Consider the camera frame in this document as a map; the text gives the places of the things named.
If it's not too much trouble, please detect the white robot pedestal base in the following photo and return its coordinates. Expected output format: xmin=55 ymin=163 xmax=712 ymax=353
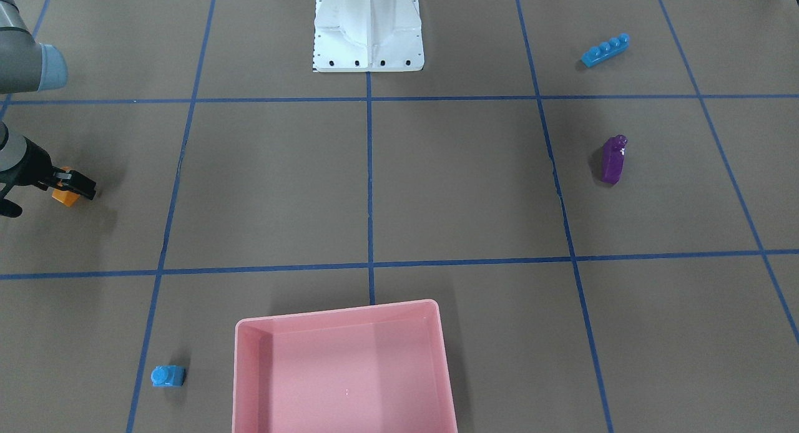
xmin=312 ymin=0 xmax=425 ymax=73

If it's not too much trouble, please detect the small blue block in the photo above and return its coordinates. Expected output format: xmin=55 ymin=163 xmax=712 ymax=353
xmin=149 ymin=365 xmax=186 ymax=387

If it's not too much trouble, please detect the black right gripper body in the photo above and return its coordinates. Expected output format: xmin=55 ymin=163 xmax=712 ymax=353
xmin=1 ymin=140 xmax=57 ymax=218

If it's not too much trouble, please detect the purple block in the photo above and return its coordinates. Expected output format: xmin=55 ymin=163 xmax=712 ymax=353
xmin=601 ymin=135 xmax=628 ymax=185

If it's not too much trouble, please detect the orange block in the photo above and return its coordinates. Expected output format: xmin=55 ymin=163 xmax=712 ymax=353
xmin=52 ymin=167 xmax=82 ymax=207

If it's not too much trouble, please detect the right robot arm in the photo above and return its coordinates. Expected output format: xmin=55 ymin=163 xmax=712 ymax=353
xmin=1 ymin=0 xmax=97 ymax=218

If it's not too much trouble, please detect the long blue studded block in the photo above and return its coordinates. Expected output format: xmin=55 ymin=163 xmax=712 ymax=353
xmin=581 ymin=32 xmax=630 ymax=68

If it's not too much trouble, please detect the pink plastic box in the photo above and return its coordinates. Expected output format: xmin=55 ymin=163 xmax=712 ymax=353
xmin=231 ymin=299 xmax=458 ymax=432

